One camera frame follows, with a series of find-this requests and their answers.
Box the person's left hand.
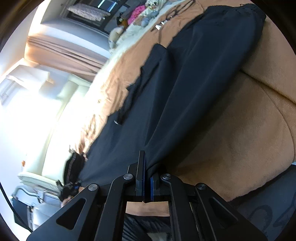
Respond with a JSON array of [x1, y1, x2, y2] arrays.
[[61, 187, 84, 208]]

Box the mauve curtain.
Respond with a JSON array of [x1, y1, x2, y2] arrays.
[[25, 34, 107, 82]]

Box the white power adapter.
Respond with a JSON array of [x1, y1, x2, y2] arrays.
[[155, 20, 167, 31]]

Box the cream plush toy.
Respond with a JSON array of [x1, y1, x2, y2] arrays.
[[108, 26, 125, 49]]

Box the black pants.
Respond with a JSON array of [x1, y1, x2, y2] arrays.
[[79, 4, 266, 186]]

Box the pink plush toy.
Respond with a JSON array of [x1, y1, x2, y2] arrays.
[[127, 5, 145, 25]]

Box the brown fleece blanket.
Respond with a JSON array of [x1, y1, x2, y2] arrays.
[[76, 0, 296, 217]]

